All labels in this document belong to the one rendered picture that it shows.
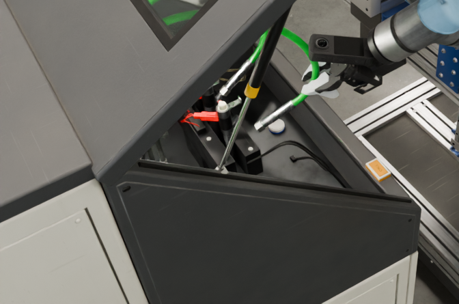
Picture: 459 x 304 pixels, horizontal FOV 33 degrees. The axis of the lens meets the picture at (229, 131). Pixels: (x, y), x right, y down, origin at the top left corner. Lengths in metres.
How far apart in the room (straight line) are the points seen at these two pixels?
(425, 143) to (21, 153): 1.83
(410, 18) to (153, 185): 0.51
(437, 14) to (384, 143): 1.45
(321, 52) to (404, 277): 0.65
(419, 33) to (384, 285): 0.68
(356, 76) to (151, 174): 0.47
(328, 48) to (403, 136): 1.38
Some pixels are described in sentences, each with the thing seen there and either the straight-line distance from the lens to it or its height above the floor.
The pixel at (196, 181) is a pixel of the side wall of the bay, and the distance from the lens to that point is 1.17.
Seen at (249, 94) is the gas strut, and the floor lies 1.46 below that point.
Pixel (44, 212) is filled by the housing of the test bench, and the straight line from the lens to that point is 1.09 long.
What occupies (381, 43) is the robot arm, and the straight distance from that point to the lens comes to 1.35.
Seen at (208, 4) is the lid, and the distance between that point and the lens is 1.04.
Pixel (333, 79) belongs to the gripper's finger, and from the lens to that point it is 1.43.
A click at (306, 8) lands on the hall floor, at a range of 3.55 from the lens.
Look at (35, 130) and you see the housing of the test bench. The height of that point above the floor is 1.50.
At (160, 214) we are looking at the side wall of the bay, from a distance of 1.19.
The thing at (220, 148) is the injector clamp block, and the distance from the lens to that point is 1.71.
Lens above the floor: 2.27
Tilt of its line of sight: 48 degrees down
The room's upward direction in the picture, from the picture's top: 10 degrees counter-clockwise
